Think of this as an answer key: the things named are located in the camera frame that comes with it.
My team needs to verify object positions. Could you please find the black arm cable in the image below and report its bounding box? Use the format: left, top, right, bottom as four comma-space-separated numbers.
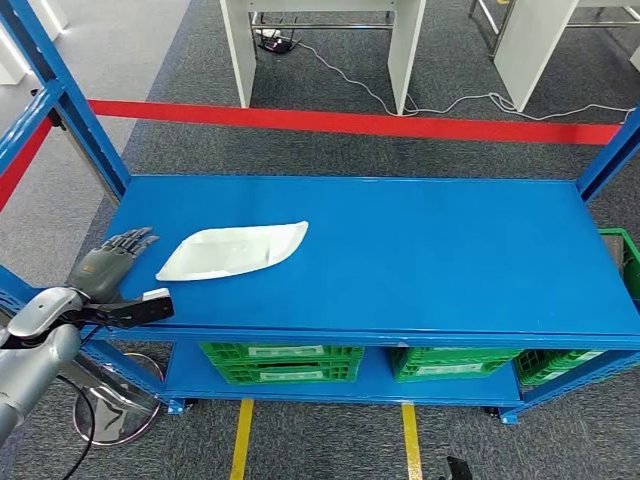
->
57, 324, 96, 480

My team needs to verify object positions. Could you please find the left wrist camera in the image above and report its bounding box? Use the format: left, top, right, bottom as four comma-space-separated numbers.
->
75, 288, 175, 331

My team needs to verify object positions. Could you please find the yellow floor marking tape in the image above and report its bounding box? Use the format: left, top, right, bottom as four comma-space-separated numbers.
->
229, 399, 423, 480

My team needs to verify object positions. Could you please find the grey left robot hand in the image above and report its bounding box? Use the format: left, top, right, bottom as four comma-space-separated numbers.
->
66, 227, 160, 305

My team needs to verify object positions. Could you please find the white curved plastic part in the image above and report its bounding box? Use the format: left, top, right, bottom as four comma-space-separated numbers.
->
155, 221, 309, 283

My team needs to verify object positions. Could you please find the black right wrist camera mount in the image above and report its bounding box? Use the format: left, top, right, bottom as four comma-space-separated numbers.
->
439, 455, 473, 480

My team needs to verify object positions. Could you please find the red barrier belt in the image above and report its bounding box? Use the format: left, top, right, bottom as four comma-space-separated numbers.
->
87, 99, 623, 146
0, 117, 54, 213

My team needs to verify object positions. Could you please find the white display plinth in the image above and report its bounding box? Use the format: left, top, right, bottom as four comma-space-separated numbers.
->
0, 0, 69, 86

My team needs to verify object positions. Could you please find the white power cable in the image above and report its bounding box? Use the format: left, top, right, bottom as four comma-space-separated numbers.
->
297, 40, 636, 124

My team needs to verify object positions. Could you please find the blue metal shelf rack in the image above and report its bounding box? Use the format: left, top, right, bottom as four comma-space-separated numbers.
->
0, 0, 640, 425

